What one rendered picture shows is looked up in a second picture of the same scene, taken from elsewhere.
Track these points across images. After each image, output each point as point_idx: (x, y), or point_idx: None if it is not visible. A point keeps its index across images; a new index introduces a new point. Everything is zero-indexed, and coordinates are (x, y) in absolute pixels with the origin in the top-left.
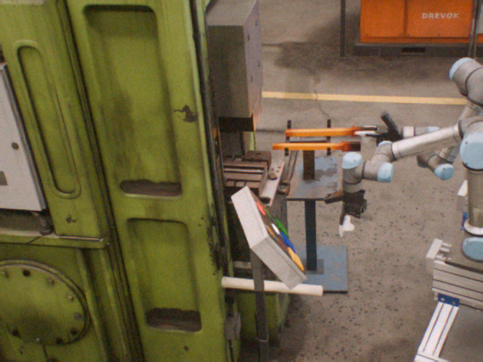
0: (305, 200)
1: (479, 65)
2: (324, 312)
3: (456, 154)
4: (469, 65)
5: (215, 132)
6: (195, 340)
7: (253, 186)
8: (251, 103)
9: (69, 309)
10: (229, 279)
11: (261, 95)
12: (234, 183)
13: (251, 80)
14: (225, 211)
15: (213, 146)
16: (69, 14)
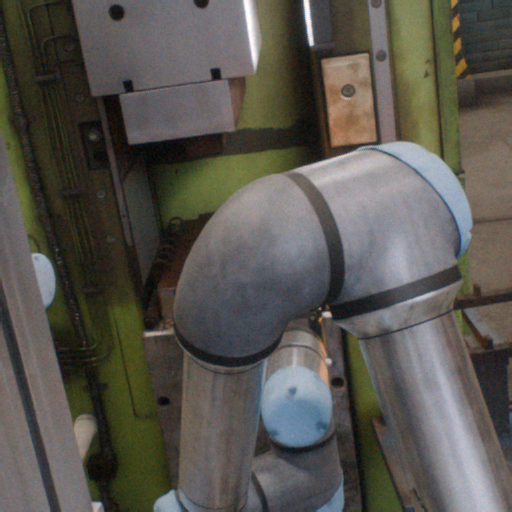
0: (384, 461)
1: (342, 173)
2: None
3: (186, 487)
4: (332, 158)
5: (93, 113)
6: None
7: (163, 283)
8: (103, 66)
9: None
10: (81, 423)
11: (219, 87)
12: (155, 258)
13: (115, 14)
14: (136, 303)
15: (20, 118)
16: None
